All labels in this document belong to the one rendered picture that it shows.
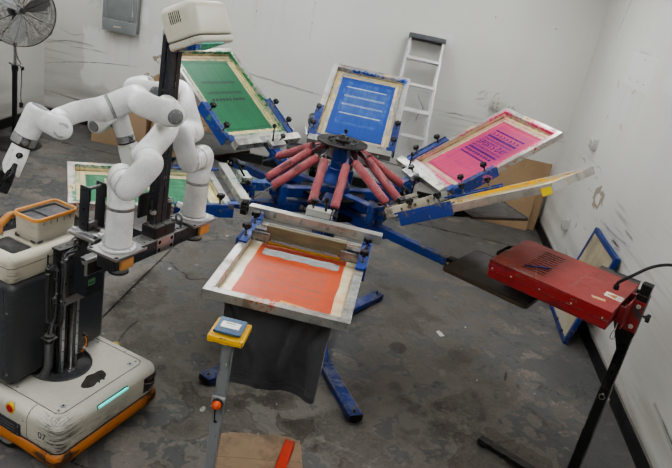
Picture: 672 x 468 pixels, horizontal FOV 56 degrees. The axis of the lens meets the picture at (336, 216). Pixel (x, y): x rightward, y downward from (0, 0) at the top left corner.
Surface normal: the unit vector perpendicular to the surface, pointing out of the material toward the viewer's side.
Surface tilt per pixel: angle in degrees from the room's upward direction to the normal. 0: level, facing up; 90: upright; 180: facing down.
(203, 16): 63
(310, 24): 90
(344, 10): 90
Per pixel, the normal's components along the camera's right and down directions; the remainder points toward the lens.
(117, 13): -0.15, 0.33
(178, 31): -0.43, 0.25
